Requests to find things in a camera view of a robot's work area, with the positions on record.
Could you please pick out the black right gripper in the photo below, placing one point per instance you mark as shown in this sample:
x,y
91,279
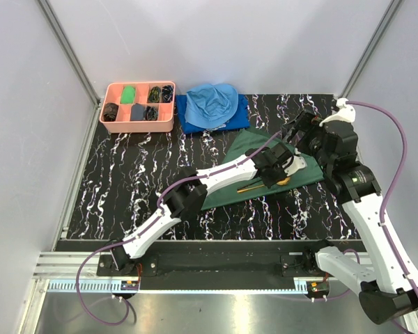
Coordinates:
x,y
308,122

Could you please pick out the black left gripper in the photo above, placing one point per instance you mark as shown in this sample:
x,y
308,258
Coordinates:
x,y
270,183

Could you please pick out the gold spoon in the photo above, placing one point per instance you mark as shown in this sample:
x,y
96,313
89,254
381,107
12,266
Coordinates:
x,y
253,186

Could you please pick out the dark green cloth napkin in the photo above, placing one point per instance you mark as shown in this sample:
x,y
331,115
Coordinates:
x,y
252,139

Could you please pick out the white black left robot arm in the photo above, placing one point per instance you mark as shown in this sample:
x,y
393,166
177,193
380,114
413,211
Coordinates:
x,y
186,196

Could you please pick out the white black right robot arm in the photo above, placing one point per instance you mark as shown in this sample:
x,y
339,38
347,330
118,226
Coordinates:
x,y
390,289

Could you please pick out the blue folded cloth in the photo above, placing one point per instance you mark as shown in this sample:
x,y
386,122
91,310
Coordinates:
x,y
240,119

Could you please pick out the light blue bucket hat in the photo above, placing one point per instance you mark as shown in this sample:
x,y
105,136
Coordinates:
x,y
209,106

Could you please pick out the black blue rolled sock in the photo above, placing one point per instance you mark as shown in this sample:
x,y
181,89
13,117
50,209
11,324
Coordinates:
x,y
167,94

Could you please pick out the black patterned rolled sock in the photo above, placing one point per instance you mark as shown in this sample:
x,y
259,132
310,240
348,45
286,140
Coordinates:
x,y
151,113

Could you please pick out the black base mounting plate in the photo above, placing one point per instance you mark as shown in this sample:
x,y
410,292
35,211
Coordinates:
x,y
219,265

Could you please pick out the black yellow rolled sock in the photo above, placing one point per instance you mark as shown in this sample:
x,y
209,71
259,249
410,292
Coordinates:
x,y
154,94

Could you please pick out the pink compartment tray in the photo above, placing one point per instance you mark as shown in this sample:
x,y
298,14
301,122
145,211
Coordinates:
x,y
123,125

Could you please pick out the black marble pattern mat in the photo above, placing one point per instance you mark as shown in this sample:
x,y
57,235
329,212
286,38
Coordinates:
x,y
125,173

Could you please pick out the grey folded cloth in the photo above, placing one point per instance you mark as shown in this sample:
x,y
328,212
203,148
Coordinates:
x,y
137,112

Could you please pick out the green rolled cloth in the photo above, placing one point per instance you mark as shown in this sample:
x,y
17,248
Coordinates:
x,y
128,95

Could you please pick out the dark rolled sock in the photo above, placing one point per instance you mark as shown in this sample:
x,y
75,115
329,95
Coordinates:
x,y
110,112

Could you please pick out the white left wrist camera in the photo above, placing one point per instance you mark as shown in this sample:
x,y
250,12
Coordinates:
x,y
295,163

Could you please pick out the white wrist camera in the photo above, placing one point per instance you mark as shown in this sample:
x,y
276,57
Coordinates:
x,y
346,113
295,163

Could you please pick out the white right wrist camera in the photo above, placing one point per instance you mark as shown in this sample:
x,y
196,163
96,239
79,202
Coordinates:
x,y
346,113

